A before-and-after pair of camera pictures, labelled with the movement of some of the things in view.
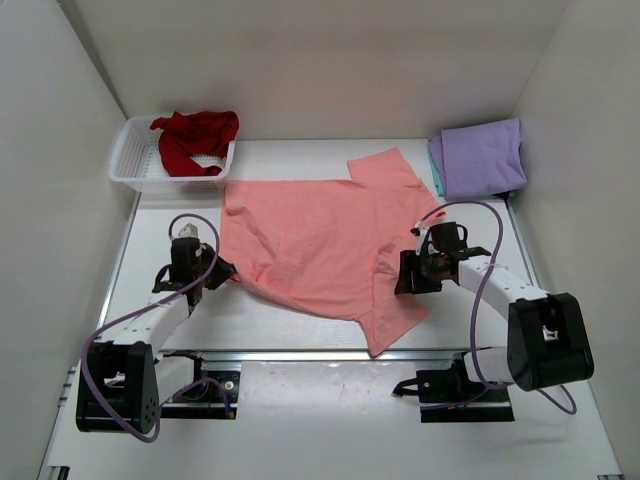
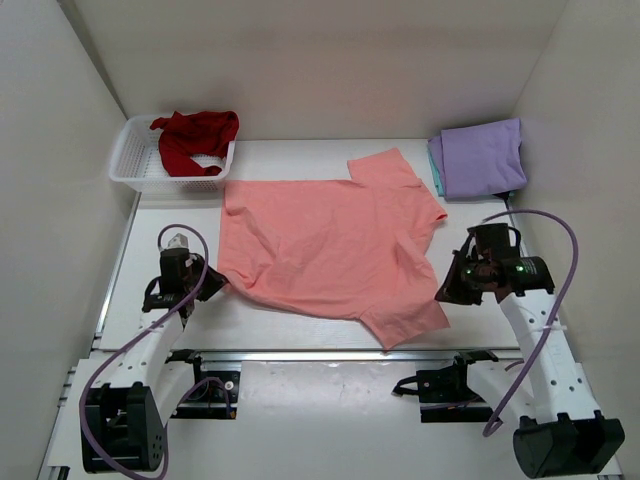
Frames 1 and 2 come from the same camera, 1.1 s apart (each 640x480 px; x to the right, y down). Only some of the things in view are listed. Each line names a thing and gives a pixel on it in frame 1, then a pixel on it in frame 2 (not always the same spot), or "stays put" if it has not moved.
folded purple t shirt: (480, 159) stays put
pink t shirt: (331, 247) stays put
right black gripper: (410, 273) to (463, 279)
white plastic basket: (138, 164) stays put
